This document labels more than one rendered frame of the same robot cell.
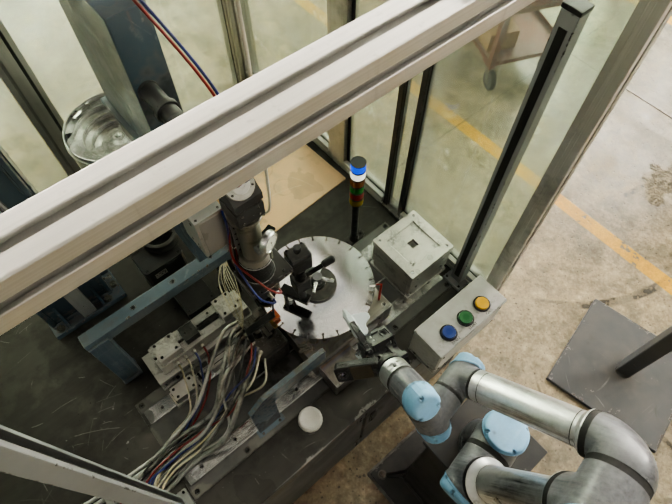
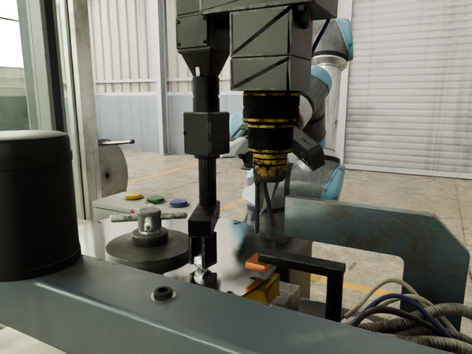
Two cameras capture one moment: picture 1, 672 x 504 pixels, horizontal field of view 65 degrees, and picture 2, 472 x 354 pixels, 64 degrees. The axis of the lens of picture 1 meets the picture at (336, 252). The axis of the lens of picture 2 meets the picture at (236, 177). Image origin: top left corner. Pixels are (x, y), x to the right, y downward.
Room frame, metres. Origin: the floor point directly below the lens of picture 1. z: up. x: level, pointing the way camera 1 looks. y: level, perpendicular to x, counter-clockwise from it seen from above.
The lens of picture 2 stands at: (0.75, 0.53, 1.14)
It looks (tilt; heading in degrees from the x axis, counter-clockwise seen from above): 12 degrees down; 248
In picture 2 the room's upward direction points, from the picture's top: straight up
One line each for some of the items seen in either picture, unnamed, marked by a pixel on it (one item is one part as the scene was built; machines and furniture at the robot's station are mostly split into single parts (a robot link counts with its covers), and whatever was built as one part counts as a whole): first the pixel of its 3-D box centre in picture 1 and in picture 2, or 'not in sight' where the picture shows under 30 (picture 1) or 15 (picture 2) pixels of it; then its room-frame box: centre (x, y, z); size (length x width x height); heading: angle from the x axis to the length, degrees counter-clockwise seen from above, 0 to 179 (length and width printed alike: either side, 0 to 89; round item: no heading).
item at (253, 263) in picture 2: (263, 326); (293, 286); (0.55, 0.20, 0.95); 0.10 x 0.03 x 0.07; 131
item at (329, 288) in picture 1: (317, 282); (150, 240); (0.68, 0.05, 0.96); 0.11 x 0.11 x 0.03
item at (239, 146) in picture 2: (358, 319); (231, 145); (0.53, -0.06, 1.07); 0.09 x 0.06 x 0.03; 29
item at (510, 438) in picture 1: (500, 436); (270, 180); (0.27, -0.42, 0.91); 0.13 x 0.12 x 0.14; 140
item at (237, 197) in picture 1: (206, 175); not in sight; (0.68, 0.27, 1.45); 0.35 x 0.07 x 0.28; 41
